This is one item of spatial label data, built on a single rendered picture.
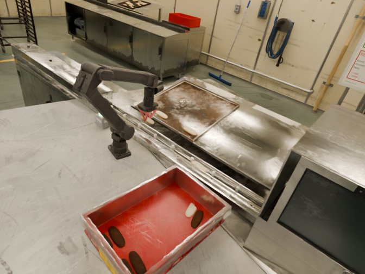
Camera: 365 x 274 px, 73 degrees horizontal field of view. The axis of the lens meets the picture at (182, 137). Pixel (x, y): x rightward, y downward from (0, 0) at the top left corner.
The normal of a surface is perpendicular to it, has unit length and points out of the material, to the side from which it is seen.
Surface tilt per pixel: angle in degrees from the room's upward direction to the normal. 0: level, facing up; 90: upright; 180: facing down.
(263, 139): 10
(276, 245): 90
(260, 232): 90
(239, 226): 0
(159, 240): 0
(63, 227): 0
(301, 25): 90
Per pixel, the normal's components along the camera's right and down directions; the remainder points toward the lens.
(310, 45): -0.65, 0.35
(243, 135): 0.03, -0.75
